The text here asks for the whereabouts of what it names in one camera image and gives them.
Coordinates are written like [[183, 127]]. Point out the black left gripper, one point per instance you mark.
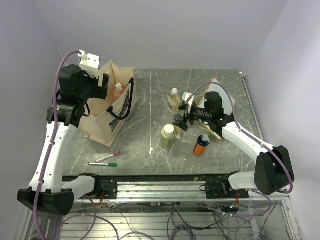
[[99, 92]]

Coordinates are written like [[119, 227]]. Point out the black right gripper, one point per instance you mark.
[[182, 123]]

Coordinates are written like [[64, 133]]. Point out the clear square bottle black cap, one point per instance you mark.
[[177, 120]]

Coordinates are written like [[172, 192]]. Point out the pink liquid bottle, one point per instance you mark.
[[118, 91]]

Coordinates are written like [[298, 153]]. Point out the amber liquid bottle white cap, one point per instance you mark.
[[173, 101]]

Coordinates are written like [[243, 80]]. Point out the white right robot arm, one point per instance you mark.
[[273, 169]]

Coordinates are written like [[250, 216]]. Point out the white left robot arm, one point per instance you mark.
[[46, 192]]

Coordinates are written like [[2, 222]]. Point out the beige canvas tote bag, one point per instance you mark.
[[106, 116]]

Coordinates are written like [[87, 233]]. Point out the pale green bottle cream cap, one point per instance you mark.
[[167, 136]]

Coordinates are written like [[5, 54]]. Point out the orange blue pump bottle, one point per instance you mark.
[[202, 143]]

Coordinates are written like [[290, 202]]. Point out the yellow-framed small whiteboard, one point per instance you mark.
[[215, 93]]

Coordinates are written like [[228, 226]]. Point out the red-capped white marker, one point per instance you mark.
[[107, 157]]

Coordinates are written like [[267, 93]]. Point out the green-capped white marker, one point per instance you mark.
[[113, 165]]

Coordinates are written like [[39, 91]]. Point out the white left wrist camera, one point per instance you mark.
[[89, 63]]

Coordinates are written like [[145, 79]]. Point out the aluminium mounting rail frame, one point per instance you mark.
[[168, 207]]

